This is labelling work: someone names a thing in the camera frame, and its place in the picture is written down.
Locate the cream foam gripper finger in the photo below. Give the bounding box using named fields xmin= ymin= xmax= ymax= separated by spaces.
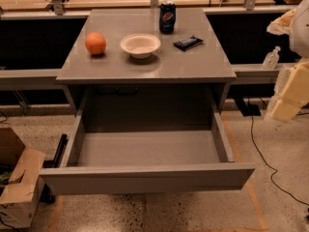
xmin=267 ymin=9 xmax=295 ymax=36
xmin=267 ymin=62 xmax=309 ymax=122

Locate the black floor cable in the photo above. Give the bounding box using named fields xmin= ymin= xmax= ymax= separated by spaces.
xmin=249 ymin=111 xmax=309 ymax=208

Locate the open grey top drawer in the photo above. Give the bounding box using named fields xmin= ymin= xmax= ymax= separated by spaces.
xmin=41 ymin=87 xmax=255 ymax=194

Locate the clear sanitizer pump bottle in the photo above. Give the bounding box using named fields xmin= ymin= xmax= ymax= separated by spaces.
xmin=263 ymin=46 xmax=281 ymax=70

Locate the brown cardboard box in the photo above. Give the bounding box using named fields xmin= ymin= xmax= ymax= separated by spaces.
xmin=0 ymin=128 xmax=45 ymax=229

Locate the black bar beside drawer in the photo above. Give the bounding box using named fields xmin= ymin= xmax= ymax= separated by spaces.
xmin=43 ymin=133 xmax=68 ymax=168

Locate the white paper bowl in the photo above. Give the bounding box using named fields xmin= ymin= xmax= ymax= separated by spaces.
xmin=120 ymin=34 xmax=161 ymax=59

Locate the blue pepsi can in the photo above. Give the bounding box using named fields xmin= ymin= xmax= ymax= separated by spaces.
xmin=159 ymin=1 xmax=176 ymax=34

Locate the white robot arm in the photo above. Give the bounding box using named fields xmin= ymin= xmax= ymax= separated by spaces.
xmin=267 ymin=0 xmax=309 ymax=121

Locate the orange fruit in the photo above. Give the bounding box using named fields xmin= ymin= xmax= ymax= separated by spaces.
xmin=85 ymin=32 xmax=106 ymax=55

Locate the grey metal rail frame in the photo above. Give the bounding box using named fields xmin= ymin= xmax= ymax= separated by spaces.
xmin=0 ymin=0 xmax=309 ymax=92

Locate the dark blue rxbar wrapper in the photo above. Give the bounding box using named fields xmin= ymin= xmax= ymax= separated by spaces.
xmin=174 ymin=36 xmax=203 ymax=52

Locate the grey cabinet with top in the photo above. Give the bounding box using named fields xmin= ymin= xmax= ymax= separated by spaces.
xmin=57 ymin=9 xmax=236 ymax=132

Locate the black foot plate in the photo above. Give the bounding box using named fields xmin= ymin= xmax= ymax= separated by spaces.
xmin=234 ymin=98 xmax=261 ymax=117

